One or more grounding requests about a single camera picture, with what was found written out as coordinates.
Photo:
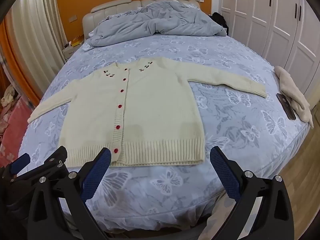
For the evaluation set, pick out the bed with butterfly print sheet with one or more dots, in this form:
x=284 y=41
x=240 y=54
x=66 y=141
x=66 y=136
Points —
x=237 y=130

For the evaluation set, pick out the white curtain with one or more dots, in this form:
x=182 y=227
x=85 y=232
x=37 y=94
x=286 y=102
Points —
x=37 y=30

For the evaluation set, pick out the black bag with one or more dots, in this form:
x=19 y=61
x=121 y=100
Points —
x=220 y=21

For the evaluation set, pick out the white crumpled cloth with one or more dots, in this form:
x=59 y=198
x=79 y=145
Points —
x=7 y=96

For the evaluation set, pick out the black smartphone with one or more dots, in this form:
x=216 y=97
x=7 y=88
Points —
x=286 y=106

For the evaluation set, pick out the beige padded headboard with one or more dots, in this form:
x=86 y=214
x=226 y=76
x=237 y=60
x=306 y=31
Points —
x=112 y=8

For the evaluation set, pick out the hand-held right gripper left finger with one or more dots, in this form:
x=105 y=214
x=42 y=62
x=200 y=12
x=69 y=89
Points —
x=96 y=177

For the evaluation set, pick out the pink flowered blanket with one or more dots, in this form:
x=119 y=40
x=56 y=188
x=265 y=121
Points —
x=12 y=130

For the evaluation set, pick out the white panelled wardrobe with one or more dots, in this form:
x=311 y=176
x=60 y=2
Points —
x=275 y=17

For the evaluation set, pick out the white nightstand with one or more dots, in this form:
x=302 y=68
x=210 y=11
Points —
x=68 y=53

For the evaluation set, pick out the grey-blue duvet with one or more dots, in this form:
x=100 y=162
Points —
x=155 y=22

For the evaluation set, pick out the beige folded cloth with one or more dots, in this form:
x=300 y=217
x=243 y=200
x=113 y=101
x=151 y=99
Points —
x=290 y=85

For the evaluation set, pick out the cream knit cardigan red buttons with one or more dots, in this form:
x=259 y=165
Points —
x=155 y=110

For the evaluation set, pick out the white wall outlet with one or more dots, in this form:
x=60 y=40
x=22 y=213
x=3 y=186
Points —
x=72 y=18

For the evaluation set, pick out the yellow box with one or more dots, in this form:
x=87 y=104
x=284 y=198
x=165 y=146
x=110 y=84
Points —
x=76 y=40

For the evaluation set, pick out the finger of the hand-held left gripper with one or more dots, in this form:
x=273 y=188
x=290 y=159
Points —
x=53 y=161
x=20 y=163

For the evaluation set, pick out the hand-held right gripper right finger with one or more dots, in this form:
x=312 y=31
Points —
x=225 y=177

